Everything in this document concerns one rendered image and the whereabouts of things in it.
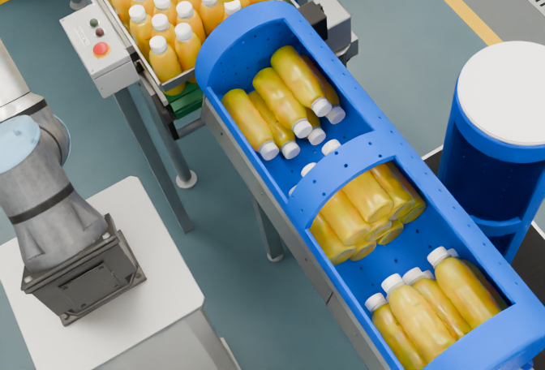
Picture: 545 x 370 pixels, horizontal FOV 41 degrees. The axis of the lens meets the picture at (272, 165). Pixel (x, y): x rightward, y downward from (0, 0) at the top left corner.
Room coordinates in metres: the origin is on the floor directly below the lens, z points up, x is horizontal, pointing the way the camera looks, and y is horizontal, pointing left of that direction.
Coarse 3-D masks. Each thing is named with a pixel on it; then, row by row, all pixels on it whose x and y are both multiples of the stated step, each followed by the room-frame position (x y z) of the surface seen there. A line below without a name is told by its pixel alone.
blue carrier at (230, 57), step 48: (240, 48) 1.04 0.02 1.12; (240, 144) 0.81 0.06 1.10; (384, 144) 0.67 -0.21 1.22; (288, 192) 0.73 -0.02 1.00; (336, 192) 0.60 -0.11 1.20; (432, 192) 0.56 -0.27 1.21; (432, 240) 0.55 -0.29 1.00; (480, 240) 0.46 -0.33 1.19; (336, 288) 0.47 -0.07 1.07; (528, 288) 0.36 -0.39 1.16; (480, 336) 0.28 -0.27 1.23; (528, 336) 0.27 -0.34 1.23
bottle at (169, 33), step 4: (168, 24) 1.21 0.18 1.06; (172, 24) 1.22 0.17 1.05; (152, 28) 1.22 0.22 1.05; (168, 28) 1.21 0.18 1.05; (172, 28) 1.21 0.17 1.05; (152, 32) 1.21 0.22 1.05; (156, 32) 1.20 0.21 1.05; (160, 32) 1.20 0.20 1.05; (164, 32) 1.20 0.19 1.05; (168, 32) 1.20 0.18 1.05; (172, 32) 1.20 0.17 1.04; (152, 36) 1.21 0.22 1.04; (164, 36) 1.19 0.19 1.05; (168, 36) 1.19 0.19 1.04; (172, 36) 1.19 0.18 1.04; (168, 40) 1.19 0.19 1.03; (172, 40) 1.19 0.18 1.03; (172, 44) 1.19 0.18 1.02
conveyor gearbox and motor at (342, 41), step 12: (324, 0) 1.37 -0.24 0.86; (336, 0) 1.36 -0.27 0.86; (324, 12) 1.32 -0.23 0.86; (336, 12) 1.31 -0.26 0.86; (348, 12) 1.31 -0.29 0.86; (336, 24) 1.28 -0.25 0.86; (348, 24) 1.29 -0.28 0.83; (336, 36) 1.27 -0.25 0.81; (348, 36) 1.29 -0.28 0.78; (336, 48) 1.27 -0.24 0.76; (348, 48) 1.28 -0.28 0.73; (348, 60) 1.39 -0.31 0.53
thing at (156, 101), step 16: (80, 0) 2.38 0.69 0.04; (96, 0) 1.50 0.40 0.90; (112, 16) 1.43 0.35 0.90; (144, 80) 1.19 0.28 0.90; (144, 96) 1.36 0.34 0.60; (160, 96) 1.13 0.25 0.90; (160, 112) 1.09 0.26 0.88; (160, 128) 1.36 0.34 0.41; (192, 128) 1.40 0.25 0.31; (176, 144) 1.37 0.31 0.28; (176, 160) 1.36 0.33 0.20; (192, 176) 1.39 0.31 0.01
